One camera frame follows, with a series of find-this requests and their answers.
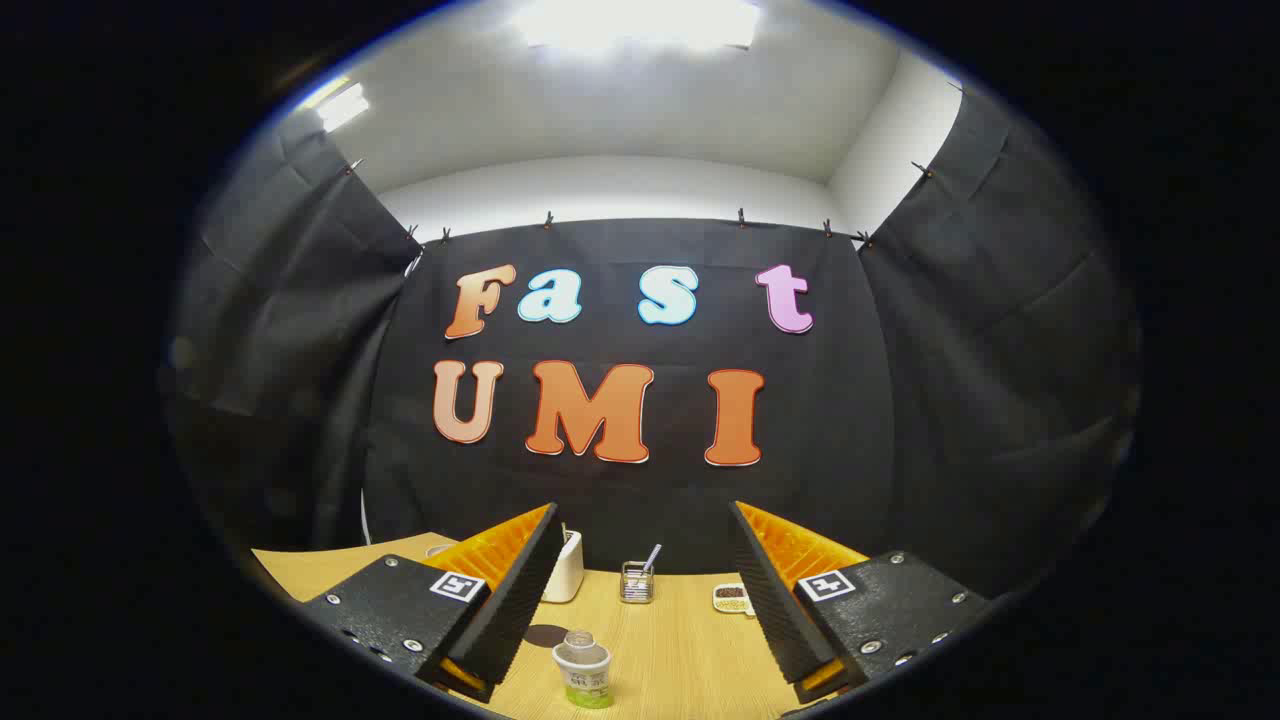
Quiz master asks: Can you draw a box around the clear juice bottle green label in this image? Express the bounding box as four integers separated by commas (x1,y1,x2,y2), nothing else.
552,630,613,710

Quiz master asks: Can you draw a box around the small ceiling light panel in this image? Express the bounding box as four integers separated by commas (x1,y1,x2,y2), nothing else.
315,82,371,133

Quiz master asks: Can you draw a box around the white toaster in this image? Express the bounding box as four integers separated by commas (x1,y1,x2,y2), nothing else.
541,530,584,604

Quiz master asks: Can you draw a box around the large ceiling light panel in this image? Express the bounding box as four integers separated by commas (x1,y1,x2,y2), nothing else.
515,0,761,51

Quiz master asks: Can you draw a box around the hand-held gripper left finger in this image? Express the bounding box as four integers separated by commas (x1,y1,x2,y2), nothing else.
298,502,568,704

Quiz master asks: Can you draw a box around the black backdrop cloth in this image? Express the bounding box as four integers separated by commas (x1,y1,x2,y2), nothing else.
165,85,1141,601

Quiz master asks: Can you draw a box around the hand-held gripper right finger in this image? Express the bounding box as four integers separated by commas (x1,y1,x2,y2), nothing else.
729,500,993,704

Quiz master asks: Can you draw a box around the wooden table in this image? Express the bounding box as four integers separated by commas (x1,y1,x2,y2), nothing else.
250,532,871,720

